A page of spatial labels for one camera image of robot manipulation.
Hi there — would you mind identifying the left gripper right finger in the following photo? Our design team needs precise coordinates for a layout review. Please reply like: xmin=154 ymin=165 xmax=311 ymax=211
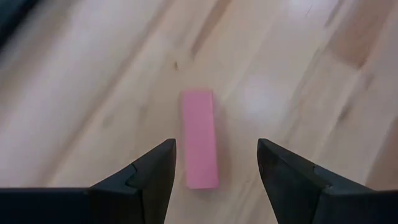
xmin=256 ymin=138 xmax=398 ymax=224

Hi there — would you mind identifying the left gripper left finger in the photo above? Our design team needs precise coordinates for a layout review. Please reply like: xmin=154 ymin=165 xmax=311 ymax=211
xmin=0 ymin=138 xmax=177 ymax=224

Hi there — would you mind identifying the pink rectangular block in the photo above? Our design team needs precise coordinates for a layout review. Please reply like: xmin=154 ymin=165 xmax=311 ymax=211
xmin=179 ymin=89 xmax=220 ymax=190

